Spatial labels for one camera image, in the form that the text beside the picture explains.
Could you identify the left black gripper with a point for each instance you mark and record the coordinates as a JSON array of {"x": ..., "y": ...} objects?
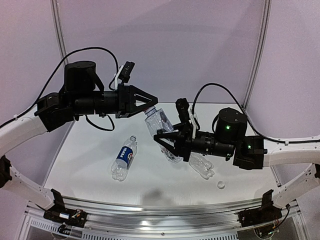
[{"x": 124, "y": 100}]

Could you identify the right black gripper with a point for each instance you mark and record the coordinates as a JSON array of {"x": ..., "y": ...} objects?
[{"x": 186, "y": 143}]

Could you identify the crushed bottle red cap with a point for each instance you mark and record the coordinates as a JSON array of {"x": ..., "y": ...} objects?
[{"x": 158, "y": 123}]

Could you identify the clear bottle red cap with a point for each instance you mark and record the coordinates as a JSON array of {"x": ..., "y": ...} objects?
[{"x": 201, "y": 165}]

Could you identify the Pepsi label plastic bottle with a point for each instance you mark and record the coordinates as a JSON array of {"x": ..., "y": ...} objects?
[{"x": 120, "y": 167}]

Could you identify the white bottle cap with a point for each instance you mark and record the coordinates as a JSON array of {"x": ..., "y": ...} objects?
[{"x": 221, "y": 185}]

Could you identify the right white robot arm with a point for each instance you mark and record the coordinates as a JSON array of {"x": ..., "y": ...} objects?
[{"x": 251, "y": 153}]

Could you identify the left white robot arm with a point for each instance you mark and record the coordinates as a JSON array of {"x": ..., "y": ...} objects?
[{"x": 51, "y": 112}]

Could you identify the left aluminium frame post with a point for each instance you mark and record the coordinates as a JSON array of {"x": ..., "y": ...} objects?
[{"x": 57, "y": 23}]

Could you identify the aluminium frame post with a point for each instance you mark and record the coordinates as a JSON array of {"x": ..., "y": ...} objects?
[
  {"x": 258, "y": 52},
  {"x": 57, "y": 23}
]

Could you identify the front aluminium rail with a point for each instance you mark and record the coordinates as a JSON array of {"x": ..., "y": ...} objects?
[{"x": 110, "y": 221}]

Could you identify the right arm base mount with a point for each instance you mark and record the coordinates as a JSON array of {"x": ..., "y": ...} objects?
[{"x": 267, "y": 212}]

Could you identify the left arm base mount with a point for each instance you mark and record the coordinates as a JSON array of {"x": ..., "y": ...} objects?
[{"x": 67, "y": 217}]

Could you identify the right aluminium frame post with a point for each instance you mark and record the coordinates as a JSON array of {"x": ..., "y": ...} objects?
[{"x": 258, "y": 52}]

